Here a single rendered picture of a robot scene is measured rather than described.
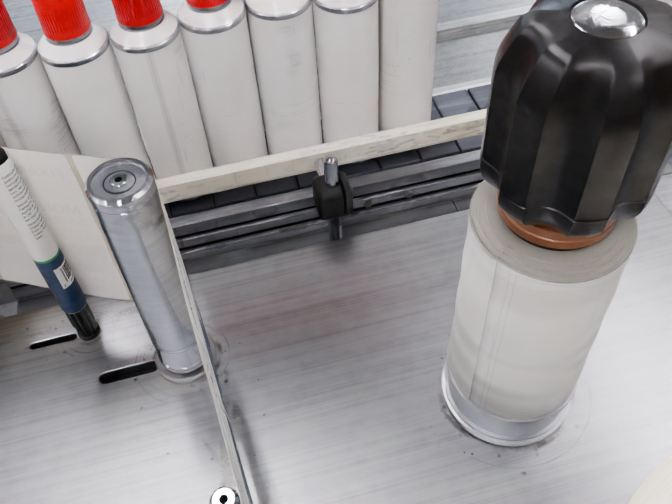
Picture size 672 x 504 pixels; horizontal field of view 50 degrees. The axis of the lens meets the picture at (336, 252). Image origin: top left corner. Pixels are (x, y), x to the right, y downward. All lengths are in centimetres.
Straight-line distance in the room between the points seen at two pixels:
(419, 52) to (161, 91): 21
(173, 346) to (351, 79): 26
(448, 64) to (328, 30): 31
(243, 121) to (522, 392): 32
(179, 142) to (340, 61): 15
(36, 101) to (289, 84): 19
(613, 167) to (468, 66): 57
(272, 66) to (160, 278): 22
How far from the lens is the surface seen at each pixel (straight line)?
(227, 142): 63
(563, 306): 38
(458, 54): 89
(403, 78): 63
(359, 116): 63
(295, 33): 58
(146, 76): 57
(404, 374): 54
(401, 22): 60
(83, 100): 58
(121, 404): 55
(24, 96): 59
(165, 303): 47
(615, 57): 30
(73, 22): 56
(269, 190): 65
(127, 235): 42
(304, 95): 62
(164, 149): 62
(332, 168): 58
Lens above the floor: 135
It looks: 51 degrees down
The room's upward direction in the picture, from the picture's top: 4 degrees counter-clockwise
